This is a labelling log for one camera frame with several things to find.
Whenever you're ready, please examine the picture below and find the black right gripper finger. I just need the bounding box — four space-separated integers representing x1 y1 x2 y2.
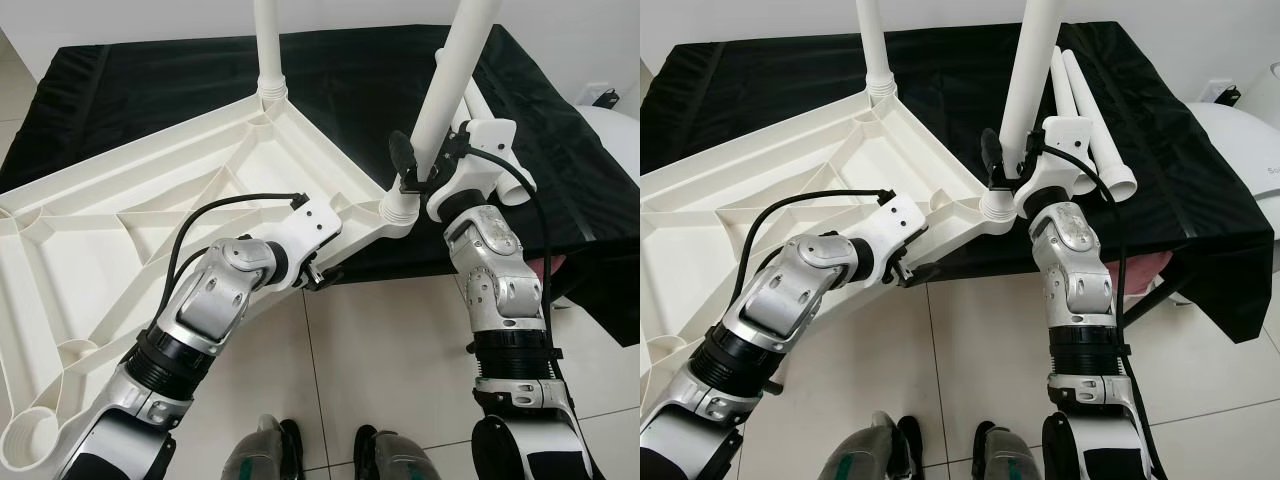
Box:
388 130 421 186
980 128 1009 183

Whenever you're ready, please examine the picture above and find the white plastic table leg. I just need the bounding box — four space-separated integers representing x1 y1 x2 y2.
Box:
434 48 481 126
378 0 503 221
978 0 1069 219
252 0 291 101
855 0 898 98
1062 52 1138 201
1050 45 1096 196
460 85 536 207

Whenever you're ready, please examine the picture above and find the white plastic table top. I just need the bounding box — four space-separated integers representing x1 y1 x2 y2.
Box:
0 88 421 473
640 85 1016 401

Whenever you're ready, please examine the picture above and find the black tablecloth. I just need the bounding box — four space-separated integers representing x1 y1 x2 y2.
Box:
640 20 1276 346
0 22 640 346

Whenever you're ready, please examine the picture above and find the grey robot left leg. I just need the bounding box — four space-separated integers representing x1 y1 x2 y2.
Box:
822 412 926 480
222 415 304 480

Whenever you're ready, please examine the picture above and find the grey robot leg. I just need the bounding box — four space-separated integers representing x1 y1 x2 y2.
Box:
222 415 304 480
972 422 1051 480
355 425 441 480
822 412 926 480

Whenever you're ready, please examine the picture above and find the grey robot right leg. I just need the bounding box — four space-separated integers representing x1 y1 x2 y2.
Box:
972 422 1051 480
355 425 441 480

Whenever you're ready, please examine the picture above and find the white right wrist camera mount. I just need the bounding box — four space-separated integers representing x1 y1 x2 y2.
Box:
425 118 518 223
1015 115 1101 219

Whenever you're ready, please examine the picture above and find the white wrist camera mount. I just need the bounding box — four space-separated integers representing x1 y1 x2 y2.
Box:
425 118 518 223
1015 115 1101 219
262 195 343 291
855 192 928 286

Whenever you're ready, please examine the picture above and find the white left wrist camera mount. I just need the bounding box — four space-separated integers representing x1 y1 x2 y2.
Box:
855 192 928 286
262 195 343 291

